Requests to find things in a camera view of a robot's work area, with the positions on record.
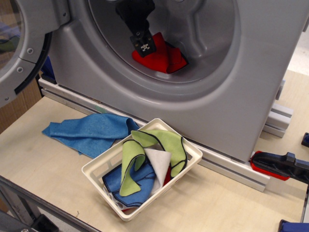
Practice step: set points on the metal table frame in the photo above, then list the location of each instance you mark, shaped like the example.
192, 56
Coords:
43, 204

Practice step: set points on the light blue cloth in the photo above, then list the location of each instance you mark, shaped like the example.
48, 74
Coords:
91, 135

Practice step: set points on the cardboard box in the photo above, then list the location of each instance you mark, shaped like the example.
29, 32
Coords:
23, 102

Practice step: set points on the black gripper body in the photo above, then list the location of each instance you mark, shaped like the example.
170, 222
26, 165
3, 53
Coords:
135, 13

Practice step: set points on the red black clamp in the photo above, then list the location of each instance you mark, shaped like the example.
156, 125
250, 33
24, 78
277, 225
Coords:
281, 167

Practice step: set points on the red cloth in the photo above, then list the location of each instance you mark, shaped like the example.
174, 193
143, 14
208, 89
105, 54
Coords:
166, 58

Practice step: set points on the grey toy washing machine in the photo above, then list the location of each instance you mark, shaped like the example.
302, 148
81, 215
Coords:
237, 51

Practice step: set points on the dark blue cloth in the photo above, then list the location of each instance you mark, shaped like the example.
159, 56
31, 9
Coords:
134, 191

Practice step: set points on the green cloth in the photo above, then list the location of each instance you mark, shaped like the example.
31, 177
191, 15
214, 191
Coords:
163, 149

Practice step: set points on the white cloth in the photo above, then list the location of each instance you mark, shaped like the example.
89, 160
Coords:
160, 161

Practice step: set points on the black corner object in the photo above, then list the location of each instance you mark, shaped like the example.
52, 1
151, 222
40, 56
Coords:
305, 139

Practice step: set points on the white plastic basket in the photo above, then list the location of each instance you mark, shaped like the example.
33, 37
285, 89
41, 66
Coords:
110, 159

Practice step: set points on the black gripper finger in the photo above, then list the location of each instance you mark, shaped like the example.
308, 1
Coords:
143, 44

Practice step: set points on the grey washing machine door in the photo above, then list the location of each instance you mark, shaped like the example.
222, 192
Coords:
26, 28

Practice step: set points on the aluminium profile rail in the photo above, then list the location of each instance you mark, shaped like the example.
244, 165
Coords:
237, 170

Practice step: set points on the blue black object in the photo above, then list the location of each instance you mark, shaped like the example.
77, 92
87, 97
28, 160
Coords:
285, 226

